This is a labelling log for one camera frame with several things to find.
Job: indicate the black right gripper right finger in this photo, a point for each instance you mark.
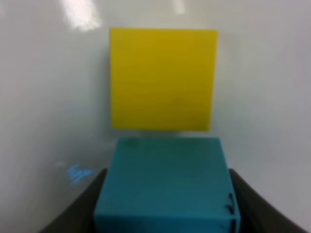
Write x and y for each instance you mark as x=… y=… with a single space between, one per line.
x=258 y=215

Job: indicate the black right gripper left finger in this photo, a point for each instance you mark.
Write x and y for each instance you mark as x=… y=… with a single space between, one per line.
x=78 y=217

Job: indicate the blue cube block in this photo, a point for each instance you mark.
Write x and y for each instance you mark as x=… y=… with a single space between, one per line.
x=167 y=185

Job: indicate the yellow cube block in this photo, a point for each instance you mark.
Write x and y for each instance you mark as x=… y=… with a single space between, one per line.
x=162 y=79

